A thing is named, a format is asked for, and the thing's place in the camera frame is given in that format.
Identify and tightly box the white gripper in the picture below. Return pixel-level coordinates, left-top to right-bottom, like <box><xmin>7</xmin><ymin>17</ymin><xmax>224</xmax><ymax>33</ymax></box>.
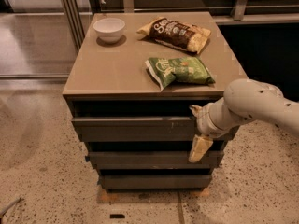
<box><xmin>189</xmin><ymin>105</ymin><xmax>230</xmax><ymax>163</ymax></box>

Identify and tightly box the grey top drawer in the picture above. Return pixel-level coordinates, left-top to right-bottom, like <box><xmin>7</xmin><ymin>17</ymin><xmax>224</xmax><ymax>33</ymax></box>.
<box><xmin>71</xmin><ymin>115</ymin><xmax>240</xmax><ymax>143</ymax></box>

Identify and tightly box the grey drawer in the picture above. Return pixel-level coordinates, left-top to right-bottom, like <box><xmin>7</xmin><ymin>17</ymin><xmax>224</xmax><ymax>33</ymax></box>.
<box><xmin>71</xmin><ymin>115</ymin><xmax>240</xmax><ymax>143</ymax></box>
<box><xmin>99</xmin><ymin>175</ymin><xmax>211</xmax><ymax>189</ymax></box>
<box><xmin>86</xmin><ymin>151</ymin><xmax>224</xmax><ymax>170</ymax></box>

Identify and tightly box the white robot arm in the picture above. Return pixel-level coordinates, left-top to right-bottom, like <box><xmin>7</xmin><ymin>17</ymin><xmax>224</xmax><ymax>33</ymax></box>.
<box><xmin>189</xmin><ymin>79</ymin><xmax>299</xmax><ymax>163</ymax></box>

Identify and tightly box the grey drawer cabinet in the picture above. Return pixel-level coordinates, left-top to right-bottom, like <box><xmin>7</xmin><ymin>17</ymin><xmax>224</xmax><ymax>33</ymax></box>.
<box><xmin>63</xmin><ymin>12</ymin><xmax>246</xmax><ymax>178</ymax></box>

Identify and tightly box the grey middle drawer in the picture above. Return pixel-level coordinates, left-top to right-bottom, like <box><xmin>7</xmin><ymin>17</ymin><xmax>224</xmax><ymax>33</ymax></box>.
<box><xmin>86</xmin><ymin>151</ymin><xmax>224</xmax><ymax>170</ymax></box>

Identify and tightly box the grey bottom drawer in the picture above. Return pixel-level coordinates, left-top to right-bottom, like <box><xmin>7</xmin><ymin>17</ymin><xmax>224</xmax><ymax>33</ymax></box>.
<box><xmin>99</xmin><ymin>175</ymin><xmax>211</xmax><ymax>189</ymax></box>

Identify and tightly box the green chip bag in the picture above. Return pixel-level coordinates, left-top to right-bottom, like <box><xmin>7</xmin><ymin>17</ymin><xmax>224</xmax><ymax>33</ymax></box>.
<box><xmin>145</xmin><ymin>57</ymin><xmax>215</xmax><ymax>91</ymax></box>

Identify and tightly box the brown chip bag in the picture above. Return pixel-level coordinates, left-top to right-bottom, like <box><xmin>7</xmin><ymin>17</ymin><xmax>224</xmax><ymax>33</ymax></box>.
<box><xmin>137</xmin><ymin>17</ymin><xmax>211</xmax><ymax>54</ymax></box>

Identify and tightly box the black floor marker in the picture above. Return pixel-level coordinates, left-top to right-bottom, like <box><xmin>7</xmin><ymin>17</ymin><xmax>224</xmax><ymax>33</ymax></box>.
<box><xmin>110</xmin><ymin>214</ymin><xmax>125</xmax><ymax>219</ymax></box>

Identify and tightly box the white ceramic bowl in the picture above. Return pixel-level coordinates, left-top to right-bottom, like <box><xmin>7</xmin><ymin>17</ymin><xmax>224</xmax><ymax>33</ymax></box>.
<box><xmin>93</xmin><ymin>18</ymin><xmax>125</xmax><ymax>44</ymax></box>

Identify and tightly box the metal railing post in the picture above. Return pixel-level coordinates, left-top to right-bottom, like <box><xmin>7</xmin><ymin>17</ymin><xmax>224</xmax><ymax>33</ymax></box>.
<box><xmin>231</xmin><ymin>0</ymin><xmax>248</xmax><ymax>21</ymax></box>

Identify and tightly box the grey cable on floor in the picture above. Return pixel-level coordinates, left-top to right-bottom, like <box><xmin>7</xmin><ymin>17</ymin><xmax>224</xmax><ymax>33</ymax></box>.
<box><xmin>0</xmin><ymin>197</ymin><xmax>22</xmax><ymax>217</ymax></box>

